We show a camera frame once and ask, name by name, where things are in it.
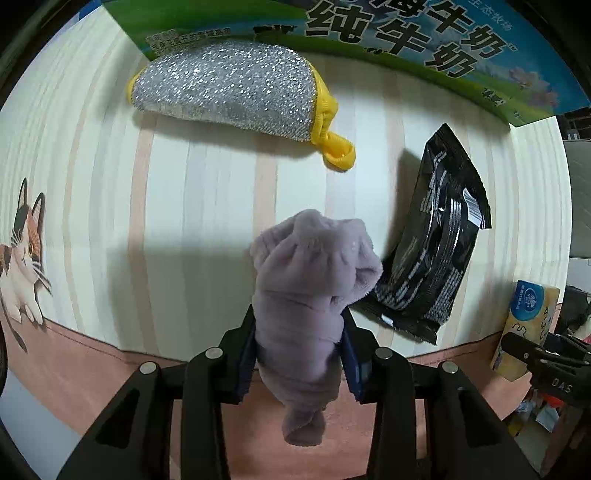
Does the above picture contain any striped cat printed mat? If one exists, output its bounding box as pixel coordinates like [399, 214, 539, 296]
[0, 8, 574, 480]

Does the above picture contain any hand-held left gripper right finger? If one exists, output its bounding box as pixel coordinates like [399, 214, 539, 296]
[342, 310, 542, 480]

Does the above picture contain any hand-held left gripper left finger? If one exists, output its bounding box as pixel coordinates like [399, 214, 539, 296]
[55, 305, 257, 480]

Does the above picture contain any yellow and blue tissue packet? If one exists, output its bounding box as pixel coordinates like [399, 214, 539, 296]
[489, 279, 562, 382]

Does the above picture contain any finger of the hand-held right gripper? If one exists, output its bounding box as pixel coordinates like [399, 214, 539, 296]
[554, 333, 591, 366]
[501, 332, 562, 376]

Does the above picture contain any green and blue milk carton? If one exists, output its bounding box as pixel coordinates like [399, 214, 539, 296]
[99, 0, 591, 128]

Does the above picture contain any purple plush cloth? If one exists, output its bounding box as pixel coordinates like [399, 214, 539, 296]
[249, 209, 384, 446]

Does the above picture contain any black plastic packet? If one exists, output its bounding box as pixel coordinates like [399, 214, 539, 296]
[373, 123, 493, 345]

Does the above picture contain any silver glitter scrubbing pad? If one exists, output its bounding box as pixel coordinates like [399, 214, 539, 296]
[127, 39, 356, 172]

